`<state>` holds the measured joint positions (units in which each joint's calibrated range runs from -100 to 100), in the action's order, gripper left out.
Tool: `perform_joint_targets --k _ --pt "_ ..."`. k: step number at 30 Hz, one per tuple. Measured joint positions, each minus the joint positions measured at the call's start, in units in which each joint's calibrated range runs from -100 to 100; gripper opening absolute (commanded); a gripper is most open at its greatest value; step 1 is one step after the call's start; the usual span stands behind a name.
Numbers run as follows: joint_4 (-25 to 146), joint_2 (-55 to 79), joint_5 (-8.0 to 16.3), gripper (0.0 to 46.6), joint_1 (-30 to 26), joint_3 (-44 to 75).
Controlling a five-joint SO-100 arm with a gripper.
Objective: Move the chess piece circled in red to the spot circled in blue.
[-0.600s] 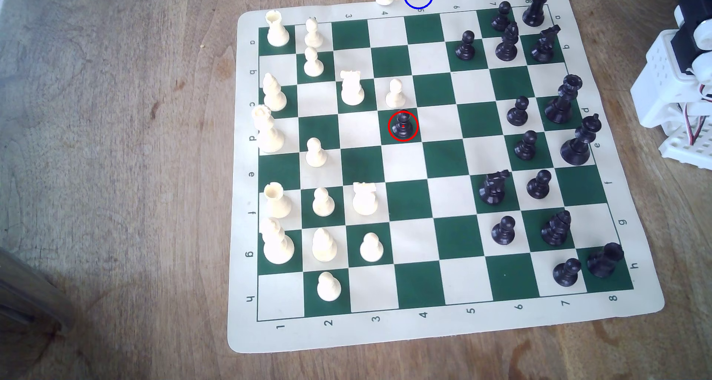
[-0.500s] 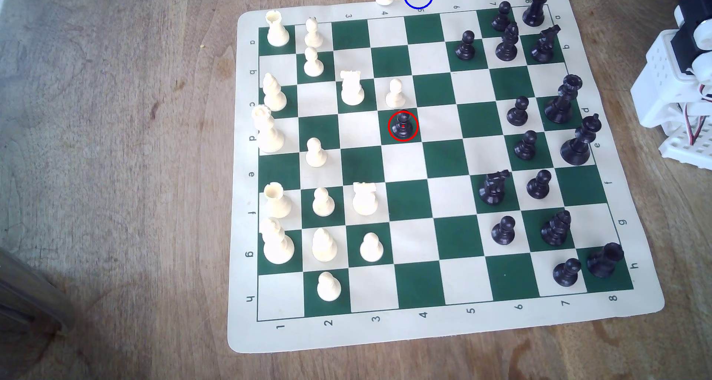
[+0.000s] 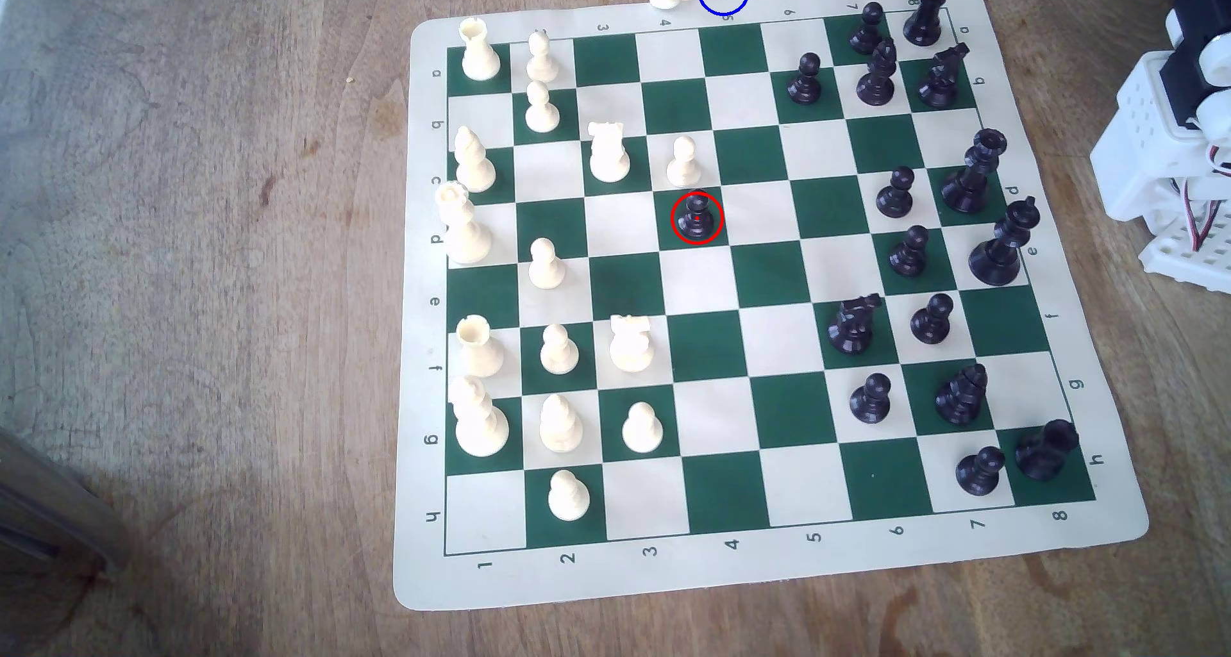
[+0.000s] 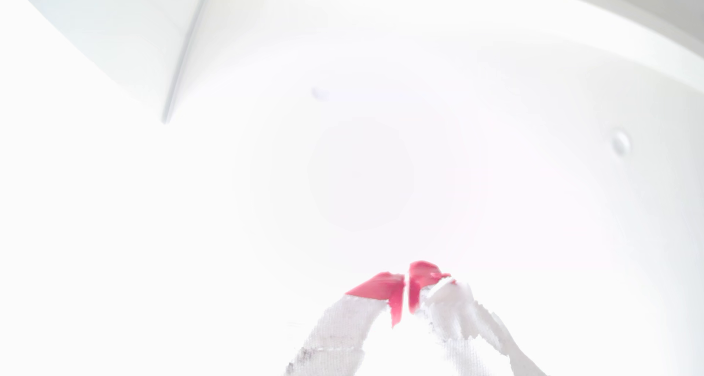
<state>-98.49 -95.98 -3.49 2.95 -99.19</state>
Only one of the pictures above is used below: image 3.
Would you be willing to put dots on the black pawn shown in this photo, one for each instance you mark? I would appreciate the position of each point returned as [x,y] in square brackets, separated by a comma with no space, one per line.
[931,321]
[895,196]
[909,255]
[696,218]
[870,401]
[979,475]
[868,32]
[805,82]

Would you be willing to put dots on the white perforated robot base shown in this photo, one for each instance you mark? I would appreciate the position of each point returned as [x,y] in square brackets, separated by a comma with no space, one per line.
[1178,253]

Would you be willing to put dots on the black rook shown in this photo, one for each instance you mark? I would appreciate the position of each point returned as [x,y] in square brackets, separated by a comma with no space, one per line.
[924,20]
[1044,452]

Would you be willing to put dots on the black queen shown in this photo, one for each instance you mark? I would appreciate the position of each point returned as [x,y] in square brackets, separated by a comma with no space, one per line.
[969,181]

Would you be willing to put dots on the grey metal bar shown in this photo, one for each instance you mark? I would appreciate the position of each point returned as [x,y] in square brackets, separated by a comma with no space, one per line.
[58,503]

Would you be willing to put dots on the black bishop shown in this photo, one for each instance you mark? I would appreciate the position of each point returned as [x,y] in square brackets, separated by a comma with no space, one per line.
[876,78]
[961,399]

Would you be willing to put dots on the white knight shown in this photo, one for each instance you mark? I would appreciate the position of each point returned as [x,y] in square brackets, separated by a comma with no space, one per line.
[630,345]

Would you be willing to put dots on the white bishop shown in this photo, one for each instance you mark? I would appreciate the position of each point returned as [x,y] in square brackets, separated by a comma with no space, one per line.
[560,426]
[473,165]

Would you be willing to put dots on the white king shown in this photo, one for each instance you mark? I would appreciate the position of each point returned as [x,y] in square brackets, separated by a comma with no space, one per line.
[478,423]

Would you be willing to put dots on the green white chess mat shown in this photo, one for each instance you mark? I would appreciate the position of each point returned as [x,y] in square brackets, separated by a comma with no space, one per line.
[707,349]

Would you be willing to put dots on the white queen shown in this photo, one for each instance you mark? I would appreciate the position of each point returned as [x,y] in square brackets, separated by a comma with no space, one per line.
[463,229]

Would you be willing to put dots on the white rook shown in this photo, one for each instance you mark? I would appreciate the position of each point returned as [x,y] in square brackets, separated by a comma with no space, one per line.
[479,53]
[478,349]
[608,155]

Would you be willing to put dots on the black knight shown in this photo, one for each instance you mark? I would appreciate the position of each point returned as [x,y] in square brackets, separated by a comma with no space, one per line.
[852,328]
[939,82]

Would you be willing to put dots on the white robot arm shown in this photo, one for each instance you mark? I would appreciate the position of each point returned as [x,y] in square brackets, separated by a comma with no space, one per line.
[1140,128]

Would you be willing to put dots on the black king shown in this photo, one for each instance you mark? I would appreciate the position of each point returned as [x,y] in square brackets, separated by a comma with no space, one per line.
[997,253]

